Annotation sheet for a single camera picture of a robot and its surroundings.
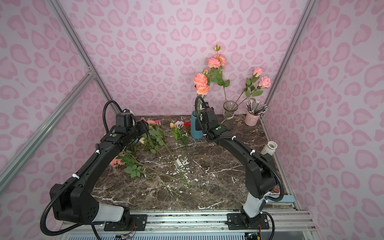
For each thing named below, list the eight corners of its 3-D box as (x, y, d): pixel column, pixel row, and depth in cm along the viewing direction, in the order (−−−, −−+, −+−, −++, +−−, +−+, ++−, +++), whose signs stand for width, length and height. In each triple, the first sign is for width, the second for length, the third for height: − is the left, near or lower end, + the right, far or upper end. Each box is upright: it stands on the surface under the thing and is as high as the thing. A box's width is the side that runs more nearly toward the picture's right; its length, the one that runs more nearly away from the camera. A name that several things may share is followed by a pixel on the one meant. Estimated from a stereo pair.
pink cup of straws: (245, 127, 114) (250, 113, 102) (241, 114, 123) (246, 99, 111) (262, 127, 114) (269, 113, 102) (257, 114, 123) (263, 99, 111)
